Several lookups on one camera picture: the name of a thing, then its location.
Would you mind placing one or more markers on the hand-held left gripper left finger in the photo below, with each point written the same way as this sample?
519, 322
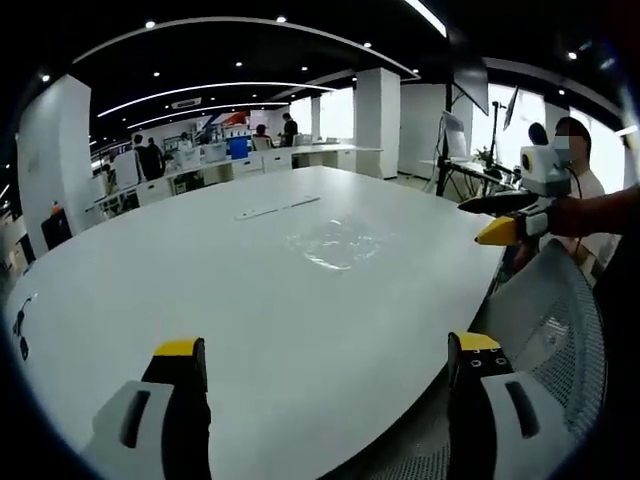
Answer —
125, 430

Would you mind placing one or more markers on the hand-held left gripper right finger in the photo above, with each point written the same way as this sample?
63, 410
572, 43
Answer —
500, 430

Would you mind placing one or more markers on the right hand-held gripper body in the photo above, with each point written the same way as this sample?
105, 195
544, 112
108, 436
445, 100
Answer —
542, 170

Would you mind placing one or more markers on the pile of clear food packaging bags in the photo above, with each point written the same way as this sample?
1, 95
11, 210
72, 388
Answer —
340, 245

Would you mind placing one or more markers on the green potted plant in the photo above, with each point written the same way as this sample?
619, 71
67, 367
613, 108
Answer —
482, 156

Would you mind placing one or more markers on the black tripod stand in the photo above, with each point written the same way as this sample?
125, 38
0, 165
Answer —
442, 165

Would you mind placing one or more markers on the grey mesh office chair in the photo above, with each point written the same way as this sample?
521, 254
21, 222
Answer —
550, 310

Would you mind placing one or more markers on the black hanging monitor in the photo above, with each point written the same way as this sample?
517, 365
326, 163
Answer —
470, 82

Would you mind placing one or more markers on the white flat strip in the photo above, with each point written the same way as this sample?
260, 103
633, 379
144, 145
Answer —
277, 207

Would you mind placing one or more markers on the white office desk row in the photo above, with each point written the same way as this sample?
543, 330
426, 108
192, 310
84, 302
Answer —
240, 167

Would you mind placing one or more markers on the blue storage box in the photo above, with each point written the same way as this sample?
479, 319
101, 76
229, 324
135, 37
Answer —
238, 149

